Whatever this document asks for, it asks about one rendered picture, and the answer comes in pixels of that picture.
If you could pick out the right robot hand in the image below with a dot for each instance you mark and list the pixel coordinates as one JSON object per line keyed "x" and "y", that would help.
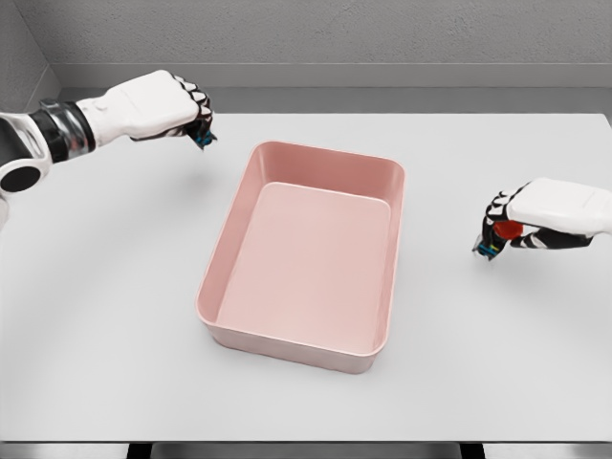
{"x": 540, "y": 203}

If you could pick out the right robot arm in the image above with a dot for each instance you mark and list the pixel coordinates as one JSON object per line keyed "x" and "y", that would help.
{"x": 606, "y": 210}

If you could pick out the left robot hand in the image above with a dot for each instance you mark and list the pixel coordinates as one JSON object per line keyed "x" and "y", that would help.
{"x": 153, "y": 102}

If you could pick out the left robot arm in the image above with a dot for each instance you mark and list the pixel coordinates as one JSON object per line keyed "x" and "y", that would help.
{"x": 52, "y": 138}

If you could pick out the pink rectangular basket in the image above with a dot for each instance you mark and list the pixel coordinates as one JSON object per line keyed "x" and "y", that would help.
{"x": 306, "y": 258}

